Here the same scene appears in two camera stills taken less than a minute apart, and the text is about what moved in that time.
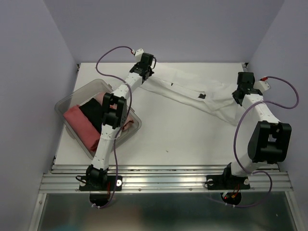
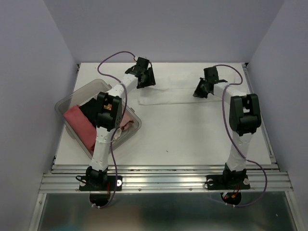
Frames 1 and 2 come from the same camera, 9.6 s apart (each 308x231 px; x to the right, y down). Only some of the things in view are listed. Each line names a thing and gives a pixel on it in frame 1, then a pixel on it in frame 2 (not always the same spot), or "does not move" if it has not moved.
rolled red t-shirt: x=83 y=126 does not move
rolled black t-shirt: x=93 y=109 does not move
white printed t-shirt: x=216 y=99 -> x=160 y=96
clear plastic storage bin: x=87 y=90 does not move
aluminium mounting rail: x=161 y=178 does not move
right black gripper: x=233 y=96 -> x=198 y=93
